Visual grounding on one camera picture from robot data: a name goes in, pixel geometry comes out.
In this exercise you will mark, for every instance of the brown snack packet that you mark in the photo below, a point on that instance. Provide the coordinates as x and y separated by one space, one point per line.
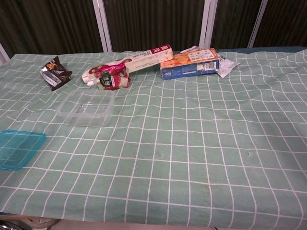
56 74

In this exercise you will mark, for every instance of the white partition frame post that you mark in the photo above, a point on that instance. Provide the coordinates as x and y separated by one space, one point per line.
207 24
257 24
3 54
102 24

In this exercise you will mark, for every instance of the clear plastic container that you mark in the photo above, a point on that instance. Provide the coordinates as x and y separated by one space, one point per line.
72 120

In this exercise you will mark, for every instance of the green checked tablecloth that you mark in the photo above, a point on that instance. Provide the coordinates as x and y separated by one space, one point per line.
192 143

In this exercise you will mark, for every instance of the white crumpled snack packet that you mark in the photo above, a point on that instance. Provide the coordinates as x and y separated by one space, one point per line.
226 65

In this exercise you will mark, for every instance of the blue plastic lid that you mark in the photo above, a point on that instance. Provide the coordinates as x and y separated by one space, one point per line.
19 148

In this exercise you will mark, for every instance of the red drink pouch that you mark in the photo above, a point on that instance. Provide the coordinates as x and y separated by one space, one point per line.
115 81

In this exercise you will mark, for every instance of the orange and blue cracker box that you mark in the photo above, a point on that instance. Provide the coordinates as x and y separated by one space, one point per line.
187 69

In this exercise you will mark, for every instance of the grey metal base part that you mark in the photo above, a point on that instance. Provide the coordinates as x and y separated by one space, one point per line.
24 222

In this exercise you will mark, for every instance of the long white cookie box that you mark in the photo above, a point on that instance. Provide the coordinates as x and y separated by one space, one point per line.
144 62

